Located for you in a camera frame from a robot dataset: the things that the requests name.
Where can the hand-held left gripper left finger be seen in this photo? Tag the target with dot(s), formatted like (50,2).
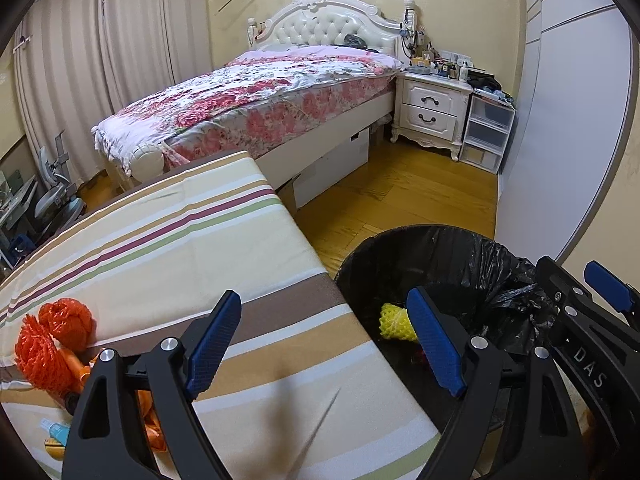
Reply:
(215,345)

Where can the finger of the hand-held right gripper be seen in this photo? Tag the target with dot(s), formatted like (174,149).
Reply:
(570,305)
(610,282)

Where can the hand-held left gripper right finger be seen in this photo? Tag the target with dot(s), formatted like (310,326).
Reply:
(437,345)

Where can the black plastic bin liner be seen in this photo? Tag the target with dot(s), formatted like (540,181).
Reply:
(515,290)

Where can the black round trash bin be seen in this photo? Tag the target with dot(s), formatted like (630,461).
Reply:
(360,280)

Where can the orange plastic wrapper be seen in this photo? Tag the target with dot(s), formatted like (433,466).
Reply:
(150,425)

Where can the orange plastic packet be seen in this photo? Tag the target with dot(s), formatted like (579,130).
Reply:
(75,367)

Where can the small orange foam net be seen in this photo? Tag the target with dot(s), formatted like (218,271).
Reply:
(65,317)

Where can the large orange foam net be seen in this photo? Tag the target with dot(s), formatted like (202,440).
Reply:
(40,355)

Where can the small blue-capped tube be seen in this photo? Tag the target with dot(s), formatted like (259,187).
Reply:
(59,432)

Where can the yellow foam net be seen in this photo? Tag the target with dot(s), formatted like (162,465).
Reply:
(395,322)

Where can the white wardrobe door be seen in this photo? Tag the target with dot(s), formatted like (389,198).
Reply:
(565,135)

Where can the translucent plastic drawer unit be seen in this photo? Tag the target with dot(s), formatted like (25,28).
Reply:
(487,132)

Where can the yellow snack packet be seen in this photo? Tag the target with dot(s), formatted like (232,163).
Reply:
(54,451)

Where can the white storage box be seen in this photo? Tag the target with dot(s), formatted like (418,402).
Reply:
(330,175)

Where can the exercise machine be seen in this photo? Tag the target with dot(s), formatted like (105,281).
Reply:
(55,200)

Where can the white two-drawer nightstand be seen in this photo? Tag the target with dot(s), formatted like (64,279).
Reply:
(430,110)

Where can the pile of dark items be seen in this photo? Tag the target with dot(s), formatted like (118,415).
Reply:
(485,82)

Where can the pink floral quilt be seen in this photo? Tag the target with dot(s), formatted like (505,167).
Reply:
(240,105)

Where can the glass top desk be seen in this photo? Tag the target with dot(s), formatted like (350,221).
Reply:
(15,210)

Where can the cluster of small bottles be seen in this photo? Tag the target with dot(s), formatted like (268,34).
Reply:
(440,66)

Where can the black item on bed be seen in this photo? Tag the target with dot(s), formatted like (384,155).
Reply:
(356,41)

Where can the beige striped curtain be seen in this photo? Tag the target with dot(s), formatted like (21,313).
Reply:
(60,70)
(135,35)

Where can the white bed with tufted headboard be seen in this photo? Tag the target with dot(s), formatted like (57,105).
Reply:
(320,22)

